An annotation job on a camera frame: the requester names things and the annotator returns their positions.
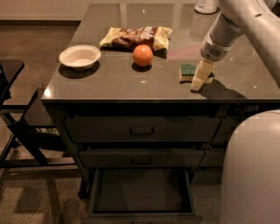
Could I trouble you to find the bottom right drawer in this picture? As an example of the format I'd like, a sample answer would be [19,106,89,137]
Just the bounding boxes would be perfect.
[192,170,222,185]

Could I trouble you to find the middle left drawer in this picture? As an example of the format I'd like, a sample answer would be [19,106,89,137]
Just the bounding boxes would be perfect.
[79,149,204,168]

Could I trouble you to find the top right drawer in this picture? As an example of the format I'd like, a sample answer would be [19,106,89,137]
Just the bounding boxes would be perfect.
[212,117,239,147]

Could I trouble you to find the orange fruit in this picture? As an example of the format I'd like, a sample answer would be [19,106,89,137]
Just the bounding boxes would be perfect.
[133,45,153,67]

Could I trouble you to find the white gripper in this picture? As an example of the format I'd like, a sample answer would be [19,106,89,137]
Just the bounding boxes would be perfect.
[191,34,232,91]

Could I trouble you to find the black folding chair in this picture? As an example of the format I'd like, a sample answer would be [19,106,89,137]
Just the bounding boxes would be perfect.
[0,59,77,187]

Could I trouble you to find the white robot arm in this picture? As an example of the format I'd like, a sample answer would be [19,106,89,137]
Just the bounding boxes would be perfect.
[191,0,280,224]

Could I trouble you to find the dark drawer cabinet frame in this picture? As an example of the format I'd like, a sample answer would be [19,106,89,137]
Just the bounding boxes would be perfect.
[41,99,280,200]

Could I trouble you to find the yellow brown chip bag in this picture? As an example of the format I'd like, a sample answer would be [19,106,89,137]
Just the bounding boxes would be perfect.
[100,26,172,51]

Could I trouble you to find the white paper bowl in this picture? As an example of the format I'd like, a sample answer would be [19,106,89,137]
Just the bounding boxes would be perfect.
[59,45,101,71]

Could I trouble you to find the open bottom drawer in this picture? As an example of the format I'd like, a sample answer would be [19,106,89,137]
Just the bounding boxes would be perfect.
[81,168,202,224]

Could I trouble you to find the middle right drawer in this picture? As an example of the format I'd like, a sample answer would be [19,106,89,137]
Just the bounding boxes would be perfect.
[200,148,226,167]

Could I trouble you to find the white plastic bottle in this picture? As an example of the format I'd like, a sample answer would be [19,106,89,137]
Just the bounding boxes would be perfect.
[194,0,218,15]

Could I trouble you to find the top left drawer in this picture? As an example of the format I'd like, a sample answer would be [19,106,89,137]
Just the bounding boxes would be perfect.
[64,116,221,143]

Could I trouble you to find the green and yellow sponge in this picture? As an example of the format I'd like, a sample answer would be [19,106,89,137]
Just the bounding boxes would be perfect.
[178,64,214,85]

